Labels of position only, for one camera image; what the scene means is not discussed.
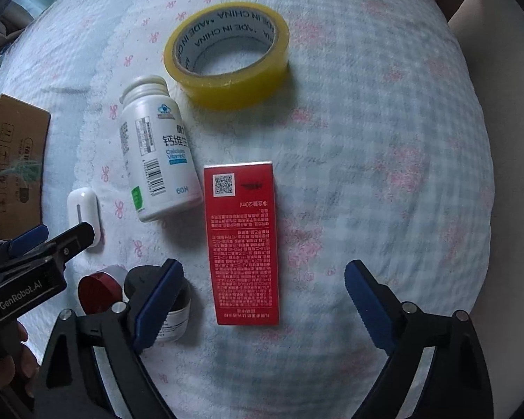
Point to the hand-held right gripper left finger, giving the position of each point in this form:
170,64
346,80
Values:
156,310

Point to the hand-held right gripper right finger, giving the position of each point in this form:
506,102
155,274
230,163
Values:
369,305

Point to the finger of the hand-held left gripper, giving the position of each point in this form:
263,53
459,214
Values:
74,238
28,235

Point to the person's left hand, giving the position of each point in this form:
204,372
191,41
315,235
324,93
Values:
8,371

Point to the small dark white-labelled bottle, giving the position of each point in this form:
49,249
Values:
174,324

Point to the white earbuds case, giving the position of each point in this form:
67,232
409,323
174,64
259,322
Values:
85,214

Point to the red round cap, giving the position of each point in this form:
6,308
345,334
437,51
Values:
97,291

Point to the brown cardboard box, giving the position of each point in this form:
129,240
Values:
22,139

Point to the red carton box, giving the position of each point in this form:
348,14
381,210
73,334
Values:
244,248

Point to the white pill bottle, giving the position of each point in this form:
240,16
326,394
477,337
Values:
157,161

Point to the floral white blanket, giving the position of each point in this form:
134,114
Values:
353,139

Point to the yellow tape roll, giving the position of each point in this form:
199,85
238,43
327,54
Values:
227,91

